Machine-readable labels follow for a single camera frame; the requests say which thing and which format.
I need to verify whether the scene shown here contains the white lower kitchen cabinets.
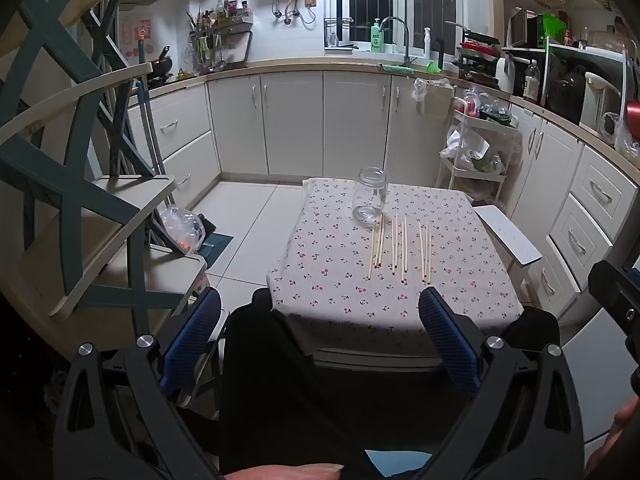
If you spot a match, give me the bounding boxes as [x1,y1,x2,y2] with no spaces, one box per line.
[125,70,640,321]

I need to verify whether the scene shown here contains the dark blue dustpan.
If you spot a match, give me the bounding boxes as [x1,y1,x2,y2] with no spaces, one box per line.
[197,214,235,273]

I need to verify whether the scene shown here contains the white plastic jug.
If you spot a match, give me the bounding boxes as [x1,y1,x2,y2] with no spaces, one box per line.
[495,54,516,94]

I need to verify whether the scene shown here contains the pink wall poster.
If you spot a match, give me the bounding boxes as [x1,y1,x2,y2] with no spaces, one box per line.
[120,17,152,63]

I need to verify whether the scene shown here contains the barred kitchen window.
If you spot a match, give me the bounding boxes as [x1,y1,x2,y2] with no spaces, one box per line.
[325,0,463,56]

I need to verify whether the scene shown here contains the person's left hand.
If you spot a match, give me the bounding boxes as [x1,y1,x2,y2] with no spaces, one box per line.
[222,464,346,480]

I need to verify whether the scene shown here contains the long broom handle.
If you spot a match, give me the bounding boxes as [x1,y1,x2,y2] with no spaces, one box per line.
[135,40,168,177]

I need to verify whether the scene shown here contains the clear plastic bottle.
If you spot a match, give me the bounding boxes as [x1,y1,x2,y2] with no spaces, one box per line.
[522,60,541,102]

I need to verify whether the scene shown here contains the clear plastic bag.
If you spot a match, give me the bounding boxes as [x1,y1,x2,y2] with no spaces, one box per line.
[156,205,206,256]

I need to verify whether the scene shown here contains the black countertop oven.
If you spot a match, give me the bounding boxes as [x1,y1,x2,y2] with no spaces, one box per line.
[542,42,628,128]

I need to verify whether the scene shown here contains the black wok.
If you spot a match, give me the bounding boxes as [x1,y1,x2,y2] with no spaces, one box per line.
[146,46,176,85]

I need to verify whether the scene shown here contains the white plastic stool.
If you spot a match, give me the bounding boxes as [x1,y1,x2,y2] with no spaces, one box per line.
[472,205,543,306]

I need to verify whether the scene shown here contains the person's right hand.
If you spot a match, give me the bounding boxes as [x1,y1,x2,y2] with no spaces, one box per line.
[585,395,640,480]

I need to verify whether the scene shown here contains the curved metal faucet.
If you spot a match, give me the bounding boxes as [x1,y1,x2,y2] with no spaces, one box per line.
[379,16,413,68]

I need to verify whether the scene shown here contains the stack of black pans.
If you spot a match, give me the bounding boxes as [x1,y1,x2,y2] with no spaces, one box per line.
[445,21,502,86]

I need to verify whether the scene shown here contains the group of wooden chopsticks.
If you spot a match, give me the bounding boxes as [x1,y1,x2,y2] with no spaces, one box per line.
[366,212,433,283]

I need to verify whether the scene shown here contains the person's black pants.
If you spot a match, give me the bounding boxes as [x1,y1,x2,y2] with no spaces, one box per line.
[217,287,561,480]

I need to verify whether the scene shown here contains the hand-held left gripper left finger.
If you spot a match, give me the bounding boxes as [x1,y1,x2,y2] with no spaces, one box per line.
[52,287,223,480]

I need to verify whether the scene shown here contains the clear glass jar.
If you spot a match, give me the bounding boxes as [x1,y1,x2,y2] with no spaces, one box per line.
[352,166,388,224]

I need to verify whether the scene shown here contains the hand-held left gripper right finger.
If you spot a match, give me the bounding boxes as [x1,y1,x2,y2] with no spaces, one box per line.
[417,287,586,480]

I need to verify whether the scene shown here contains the wall rack with utensils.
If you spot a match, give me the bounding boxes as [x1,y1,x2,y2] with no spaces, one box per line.
[186,0,253,73]

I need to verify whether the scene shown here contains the wooden shelf with teal frame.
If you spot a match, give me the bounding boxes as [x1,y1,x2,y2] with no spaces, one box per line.
[0,0,211,333]

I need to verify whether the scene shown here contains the white rolling cart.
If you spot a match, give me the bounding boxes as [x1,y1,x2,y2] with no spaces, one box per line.
[437,92,518,211]

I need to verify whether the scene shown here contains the cherry print tablecloth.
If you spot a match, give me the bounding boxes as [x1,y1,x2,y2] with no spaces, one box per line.
[266,177,525,356]

